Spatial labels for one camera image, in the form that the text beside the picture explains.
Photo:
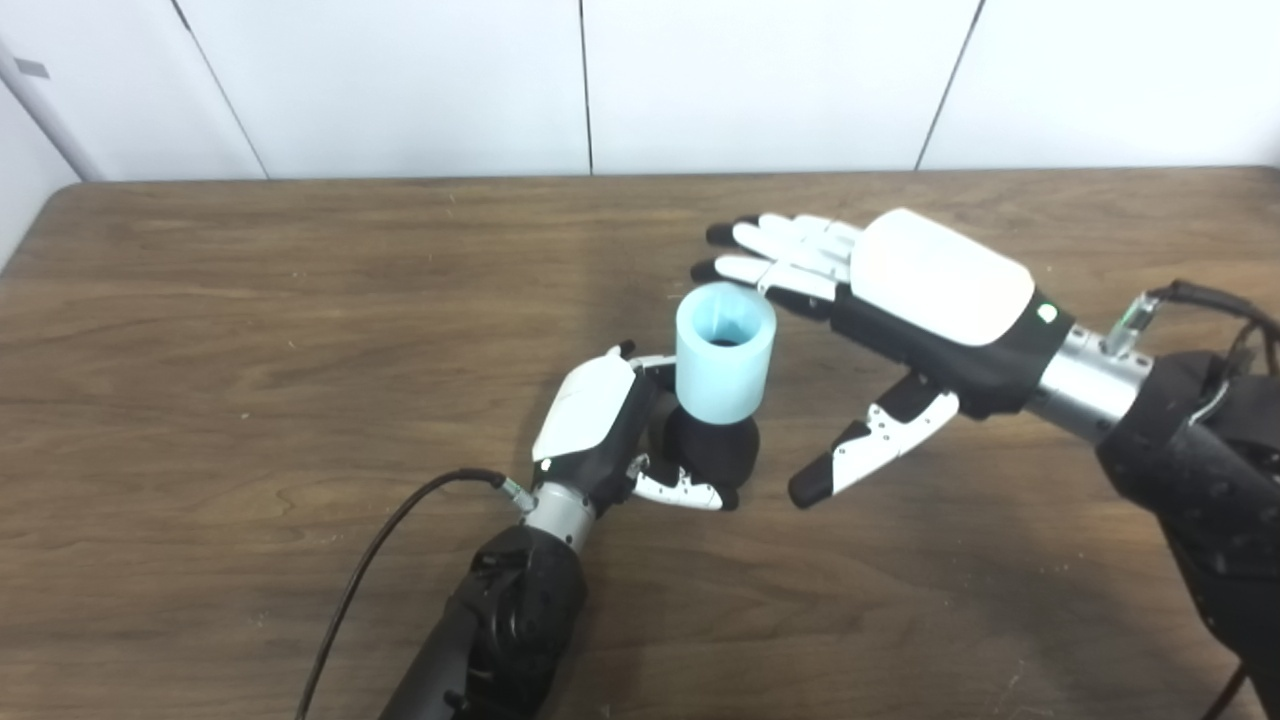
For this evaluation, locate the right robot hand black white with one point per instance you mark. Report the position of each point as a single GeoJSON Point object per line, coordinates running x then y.
{"type": "Point", "coordinates": [940, 290]}

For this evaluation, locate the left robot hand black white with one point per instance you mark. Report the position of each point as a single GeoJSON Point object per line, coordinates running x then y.
{"type": "Point", "coordinates": [590, 410]}

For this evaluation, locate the black funnel-shaped nozzle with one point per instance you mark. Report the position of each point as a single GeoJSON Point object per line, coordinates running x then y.
{"type": "Point", "coordinates": [715, 450]}

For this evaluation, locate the small grey wall tag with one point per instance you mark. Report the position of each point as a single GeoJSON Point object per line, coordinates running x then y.
{"type": "Point", "coordinates": [31, 68]}

